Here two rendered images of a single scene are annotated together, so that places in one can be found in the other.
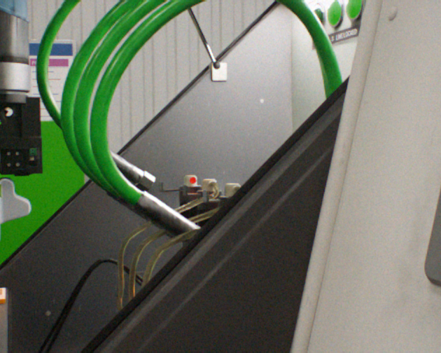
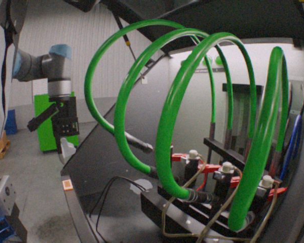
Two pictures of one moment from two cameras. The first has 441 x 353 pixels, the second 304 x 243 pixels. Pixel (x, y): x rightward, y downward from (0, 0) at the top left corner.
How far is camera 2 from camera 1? 52 cm
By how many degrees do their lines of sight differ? 20
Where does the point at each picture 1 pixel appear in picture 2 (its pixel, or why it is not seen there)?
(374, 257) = not seen: outside the picture
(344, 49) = (199, 76)
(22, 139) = (69, 118)
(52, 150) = not seen: hidden behind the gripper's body
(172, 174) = (126, 122)
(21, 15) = (69, 57)
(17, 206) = (70, 150)
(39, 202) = not seen: hidden behind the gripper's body
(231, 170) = (148, 119)
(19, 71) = (67, 84)
